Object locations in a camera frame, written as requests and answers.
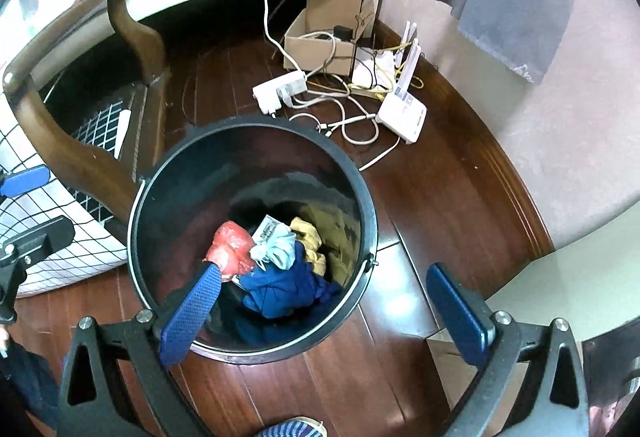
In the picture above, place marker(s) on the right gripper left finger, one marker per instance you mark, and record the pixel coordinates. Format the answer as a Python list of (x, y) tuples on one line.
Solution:
[(184, 313)]

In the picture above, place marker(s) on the red plastic bag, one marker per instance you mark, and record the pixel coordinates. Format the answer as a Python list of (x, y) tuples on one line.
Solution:
[(230, 251)]

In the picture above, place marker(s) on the white grid bed sheet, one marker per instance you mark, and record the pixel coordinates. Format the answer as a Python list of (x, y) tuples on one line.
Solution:
[(94, 250)]

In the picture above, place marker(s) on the cardboard box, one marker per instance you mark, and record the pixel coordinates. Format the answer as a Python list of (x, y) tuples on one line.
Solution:
[(323, 37)]

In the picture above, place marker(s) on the dark blue cloth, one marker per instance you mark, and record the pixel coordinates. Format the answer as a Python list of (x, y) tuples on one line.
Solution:
[(275, 293)]

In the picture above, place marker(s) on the blue striped slipper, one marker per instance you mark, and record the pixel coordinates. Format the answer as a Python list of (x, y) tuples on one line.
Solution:
[(295, 427)]

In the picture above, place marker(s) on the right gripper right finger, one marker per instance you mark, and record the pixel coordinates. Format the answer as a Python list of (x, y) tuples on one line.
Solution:
[(464, 314)]

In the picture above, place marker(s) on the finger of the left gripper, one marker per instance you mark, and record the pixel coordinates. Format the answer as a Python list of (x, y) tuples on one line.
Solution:
[(38, 243), (14, 184)]

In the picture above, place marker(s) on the light blue cloth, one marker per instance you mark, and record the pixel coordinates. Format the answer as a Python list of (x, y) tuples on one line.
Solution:
[(279, 250)]

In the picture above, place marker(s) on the yellow cloth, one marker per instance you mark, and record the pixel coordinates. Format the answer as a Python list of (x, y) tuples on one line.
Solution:
[(309, 236)]

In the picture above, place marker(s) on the black round trash bin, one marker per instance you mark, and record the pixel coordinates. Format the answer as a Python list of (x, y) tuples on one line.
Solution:
[(243, 169)]

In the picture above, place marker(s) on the white power strip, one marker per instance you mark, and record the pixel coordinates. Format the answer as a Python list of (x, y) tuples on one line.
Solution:
[(271, 95)]

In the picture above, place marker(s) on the white router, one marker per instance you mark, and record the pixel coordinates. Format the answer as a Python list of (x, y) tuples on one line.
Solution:
[(401, 112)]

